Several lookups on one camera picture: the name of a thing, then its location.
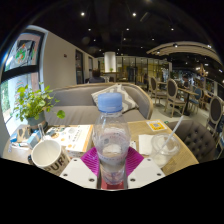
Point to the green potted plant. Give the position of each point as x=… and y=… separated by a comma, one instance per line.
x=33, y=103

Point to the white paper napkin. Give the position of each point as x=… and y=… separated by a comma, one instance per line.
x=145, y=145

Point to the small blue white box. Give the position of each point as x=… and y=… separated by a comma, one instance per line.
x=33, y=140

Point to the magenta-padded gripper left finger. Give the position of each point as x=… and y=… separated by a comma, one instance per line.
x=75, y=171

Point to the clear blue-capped water bottle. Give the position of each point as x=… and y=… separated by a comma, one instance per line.
x=111, y=136

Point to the window with colourful decals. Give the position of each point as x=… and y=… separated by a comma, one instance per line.
x=21, y=55

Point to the printed menu booklet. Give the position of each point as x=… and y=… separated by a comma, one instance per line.
x=71, y=138

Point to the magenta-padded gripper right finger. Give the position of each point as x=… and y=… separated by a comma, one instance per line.
x=146, y=171

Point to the group of dining chairs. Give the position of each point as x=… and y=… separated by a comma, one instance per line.
x=173, y=93

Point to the dark grey tufted chair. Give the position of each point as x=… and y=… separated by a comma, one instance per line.
x=196, y=140

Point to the white cylindrical pillar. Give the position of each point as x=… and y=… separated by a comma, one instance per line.
x=110, y=61

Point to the grey curved sofa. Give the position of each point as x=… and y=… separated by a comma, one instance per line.
x=73, y=100

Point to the clear plastic cup with straw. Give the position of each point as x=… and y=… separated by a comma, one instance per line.
x=163, y=150

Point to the yellow square card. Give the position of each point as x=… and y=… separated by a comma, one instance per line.
x=156, y=126

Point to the group of ceiling lights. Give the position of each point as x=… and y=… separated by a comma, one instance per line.
x=134, y=14

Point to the person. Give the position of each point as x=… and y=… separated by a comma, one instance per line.
x=96, y=77

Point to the grey white chevron cushion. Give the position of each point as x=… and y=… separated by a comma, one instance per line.
x=130, y=103

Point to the clear plastic rod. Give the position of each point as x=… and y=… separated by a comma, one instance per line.
x=42, y=131

